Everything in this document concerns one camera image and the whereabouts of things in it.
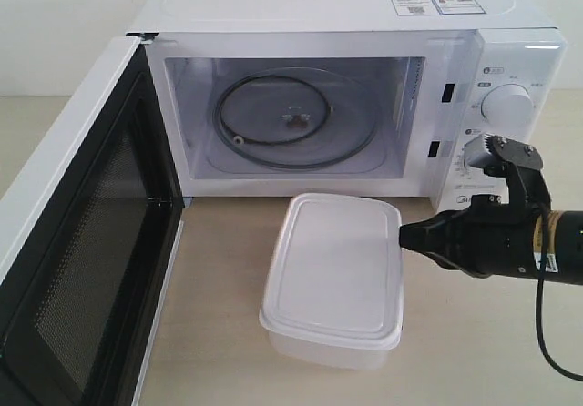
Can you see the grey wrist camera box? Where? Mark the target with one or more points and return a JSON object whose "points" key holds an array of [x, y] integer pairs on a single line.
{"points": [[486, 157]]}

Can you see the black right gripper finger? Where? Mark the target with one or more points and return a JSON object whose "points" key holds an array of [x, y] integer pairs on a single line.
{"points": [[433, 238]]}

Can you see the warning label sticker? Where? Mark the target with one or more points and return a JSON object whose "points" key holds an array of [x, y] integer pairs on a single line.
{"points": [[437, 7]]}

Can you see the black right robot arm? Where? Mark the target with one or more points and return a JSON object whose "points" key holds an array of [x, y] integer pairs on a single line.
{"points": [[564, 263]]}

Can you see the white lidded plastic container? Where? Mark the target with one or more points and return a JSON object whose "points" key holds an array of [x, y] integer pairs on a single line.
{"points": [[334, 294]]}

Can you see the white Midea microwave oven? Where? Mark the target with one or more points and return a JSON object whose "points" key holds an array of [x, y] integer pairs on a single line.
{"points": [[429, 74]]}

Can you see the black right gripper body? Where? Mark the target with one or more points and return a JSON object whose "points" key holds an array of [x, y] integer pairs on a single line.
{"points": [[492, 238]]}

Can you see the white microwave door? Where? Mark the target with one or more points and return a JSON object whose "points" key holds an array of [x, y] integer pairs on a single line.
{"points": [[89, 232]]}

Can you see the upper white power knob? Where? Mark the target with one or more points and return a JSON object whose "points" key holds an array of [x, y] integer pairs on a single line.
{"points": [[507, 105]]}

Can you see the glass microwave turntable plate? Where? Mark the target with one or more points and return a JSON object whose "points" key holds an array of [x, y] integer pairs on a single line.
{"points": [[296, 118]]}

